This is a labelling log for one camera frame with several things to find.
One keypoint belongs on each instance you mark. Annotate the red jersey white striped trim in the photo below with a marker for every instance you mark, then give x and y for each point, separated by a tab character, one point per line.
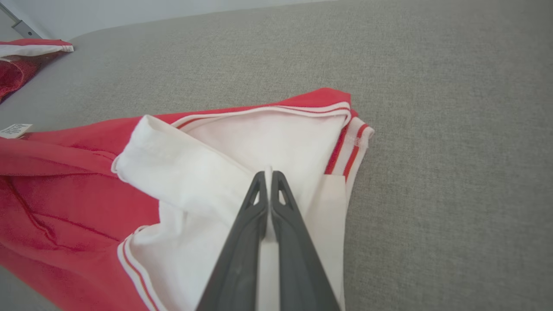
86	194

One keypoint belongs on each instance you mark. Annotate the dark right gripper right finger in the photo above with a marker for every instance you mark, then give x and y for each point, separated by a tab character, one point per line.
298	259

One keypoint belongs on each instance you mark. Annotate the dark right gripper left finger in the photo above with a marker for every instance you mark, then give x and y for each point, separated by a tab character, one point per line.
239	259

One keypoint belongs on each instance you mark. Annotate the grey fabric sofa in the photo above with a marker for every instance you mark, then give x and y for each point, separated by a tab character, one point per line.
432	129

